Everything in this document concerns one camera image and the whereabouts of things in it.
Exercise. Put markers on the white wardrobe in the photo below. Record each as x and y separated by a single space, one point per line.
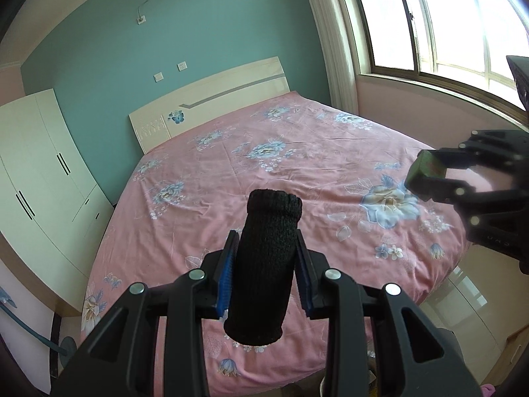
41 165

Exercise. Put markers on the bed with pink floral sheet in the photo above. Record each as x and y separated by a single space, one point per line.
186 223

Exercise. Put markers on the person's pink garment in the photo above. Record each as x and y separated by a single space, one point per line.
489 391

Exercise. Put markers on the window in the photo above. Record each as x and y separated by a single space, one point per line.
446 20

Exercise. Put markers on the white curtain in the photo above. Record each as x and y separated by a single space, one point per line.
330 37

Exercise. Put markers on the blue curved tube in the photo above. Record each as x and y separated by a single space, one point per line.
24 324

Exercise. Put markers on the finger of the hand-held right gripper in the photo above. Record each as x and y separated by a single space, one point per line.
475 151
458 192

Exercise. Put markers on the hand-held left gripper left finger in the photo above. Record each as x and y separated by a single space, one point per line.
225 275

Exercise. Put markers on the black sock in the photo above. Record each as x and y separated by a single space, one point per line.
260 264

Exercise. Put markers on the light wooden headboard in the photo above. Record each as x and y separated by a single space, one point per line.
215 91

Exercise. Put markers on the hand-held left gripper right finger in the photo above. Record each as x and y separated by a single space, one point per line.
305 281

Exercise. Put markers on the wooden furniture edge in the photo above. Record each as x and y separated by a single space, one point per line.
516 343

